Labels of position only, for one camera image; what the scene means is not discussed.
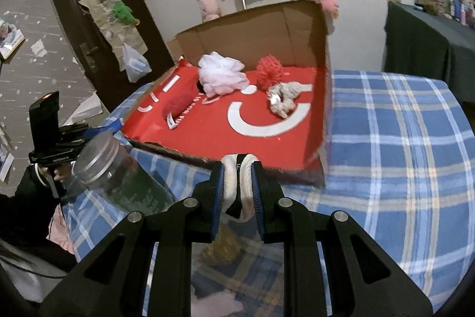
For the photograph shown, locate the large glass jar metal lid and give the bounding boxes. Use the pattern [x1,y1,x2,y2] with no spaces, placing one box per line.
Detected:
[72,131,177,219]

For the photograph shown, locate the cardboard box red lining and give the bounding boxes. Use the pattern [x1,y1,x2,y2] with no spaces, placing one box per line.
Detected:
[121,0,333,187]

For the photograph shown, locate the pink bunny plush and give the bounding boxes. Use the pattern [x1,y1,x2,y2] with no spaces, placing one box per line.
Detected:
[198,0,222,22]

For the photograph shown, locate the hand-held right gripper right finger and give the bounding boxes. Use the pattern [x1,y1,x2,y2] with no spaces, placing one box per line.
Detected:
[250,161,435,317]

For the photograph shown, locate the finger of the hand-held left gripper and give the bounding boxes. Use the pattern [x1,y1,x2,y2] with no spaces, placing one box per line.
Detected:
[83,117,125,140]

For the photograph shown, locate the dark brown door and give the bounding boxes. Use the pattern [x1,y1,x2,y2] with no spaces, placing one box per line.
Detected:
[42,0,175,113]

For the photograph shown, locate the coral mesh bath loofah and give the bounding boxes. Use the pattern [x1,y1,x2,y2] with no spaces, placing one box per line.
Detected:
[256,56,284,92]

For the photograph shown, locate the green plush toy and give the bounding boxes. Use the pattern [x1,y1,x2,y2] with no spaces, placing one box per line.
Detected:
[112,1,141,26]

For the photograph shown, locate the red knitted scrubber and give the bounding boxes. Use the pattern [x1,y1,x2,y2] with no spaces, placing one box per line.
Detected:
[162,94,197,130]

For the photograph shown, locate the door handle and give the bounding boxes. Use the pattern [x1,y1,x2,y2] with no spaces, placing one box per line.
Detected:
[79,42,98,70]

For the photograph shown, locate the small clear jar gold clips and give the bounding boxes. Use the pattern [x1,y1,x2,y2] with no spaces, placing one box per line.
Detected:
[193,220,243,266]

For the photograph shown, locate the beige knit scrunchie cat charm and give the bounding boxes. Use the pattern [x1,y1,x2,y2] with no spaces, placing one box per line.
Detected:
[266,81,302,119]

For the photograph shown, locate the clear plastic bag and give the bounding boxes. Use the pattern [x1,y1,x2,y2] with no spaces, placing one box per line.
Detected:
[122,42,153,83]

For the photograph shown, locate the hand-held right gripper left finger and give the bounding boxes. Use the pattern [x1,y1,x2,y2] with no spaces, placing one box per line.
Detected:
[39,161,225,317]

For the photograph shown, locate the blue plaid blanket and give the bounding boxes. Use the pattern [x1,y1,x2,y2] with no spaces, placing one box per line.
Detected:
[61,70,466,314]

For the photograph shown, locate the beige powder puff black strap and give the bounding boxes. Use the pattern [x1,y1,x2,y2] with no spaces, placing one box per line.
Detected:
[221,153,260,221]

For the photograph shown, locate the table with dark cloth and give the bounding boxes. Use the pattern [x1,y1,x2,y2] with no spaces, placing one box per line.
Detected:
[382,1,475,104]

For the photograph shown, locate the person's left hand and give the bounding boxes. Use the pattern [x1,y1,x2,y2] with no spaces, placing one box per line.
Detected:
[53,163,77,192]

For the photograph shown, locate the clear hanging organizer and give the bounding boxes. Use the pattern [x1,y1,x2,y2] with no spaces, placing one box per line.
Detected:
[79,0,149,59]

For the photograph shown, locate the white mesh bath loofah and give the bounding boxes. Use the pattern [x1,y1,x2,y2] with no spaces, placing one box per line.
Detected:
[197,51,248,98]

